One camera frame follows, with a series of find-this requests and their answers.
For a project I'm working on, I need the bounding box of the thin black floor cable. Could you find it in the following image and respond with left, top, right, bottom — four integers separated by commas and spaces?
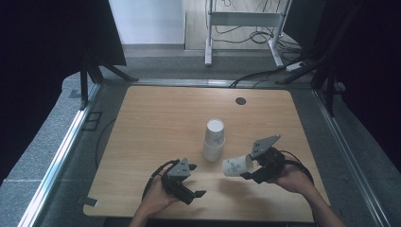
95, 117, 118, 169

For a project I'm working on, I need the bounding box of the person's left hand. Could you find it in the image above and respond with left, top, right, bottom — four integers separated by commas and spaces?
139, 175, 182, 218

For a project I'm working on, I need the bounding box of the white power strip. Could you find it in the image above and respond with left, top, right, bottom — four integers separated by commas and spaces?
285, 61, 306, 73

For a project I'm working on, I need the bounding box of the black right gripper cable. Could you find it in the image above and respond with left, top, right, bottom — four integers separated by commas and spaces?
278, 148, 315, 186

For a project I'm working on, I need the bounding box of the person's right hand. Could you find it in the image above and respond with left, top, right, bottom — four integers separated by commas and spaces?
267, 162, 317, 196

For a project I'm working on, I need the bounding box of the white paper cup with print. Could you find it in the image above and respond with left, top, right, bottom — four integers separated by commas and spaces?
221, 153, 254, 178
204, 117, 226, 148

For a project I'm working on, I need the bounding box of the white metal desk frame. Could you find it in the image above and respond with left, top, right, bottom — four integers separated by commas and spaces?
203, 0, 293, 68

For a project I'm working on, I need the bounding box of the black curtain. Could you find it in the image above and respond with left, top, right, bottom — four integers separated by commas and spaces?
0, 0, 128, 185
282, 0, 401, 173

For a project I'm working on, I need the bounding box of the aluminium floor rail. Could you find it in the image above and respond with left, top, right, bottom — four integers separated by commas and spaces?
17, 82, 102, 227
311, 89, 392, 227

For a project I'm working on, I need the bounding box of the tangle of black floor cables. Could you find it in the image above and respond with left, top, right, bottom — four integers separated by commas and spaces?
211, 0, 303, 55

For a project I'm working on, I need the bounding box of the thick black floor cable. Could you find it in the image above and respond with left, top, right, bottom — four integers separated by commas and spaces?
229, 56, 305, 89

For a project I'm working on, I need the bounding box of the black metal stand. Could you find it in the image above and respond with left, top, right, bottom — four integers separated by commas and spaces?
310, 61, 345, 118

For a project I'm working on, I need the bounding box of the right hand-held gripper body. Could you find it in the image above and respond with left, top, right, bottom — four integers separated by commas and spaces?
250, 134, 288, 184

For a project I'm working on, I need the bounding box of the black tripod stand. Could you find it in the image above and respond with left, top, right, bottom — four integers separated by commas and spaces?
78, 53, 140, 112

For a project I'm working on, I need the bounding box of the black tape rectangle outline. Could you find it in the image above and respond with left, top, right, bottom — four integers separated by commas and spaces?
81, 110, 104, 132

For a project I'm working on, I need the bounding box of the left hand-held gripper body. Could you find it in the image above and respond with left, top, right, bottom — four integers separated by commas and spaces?
160, 157, 199, 199

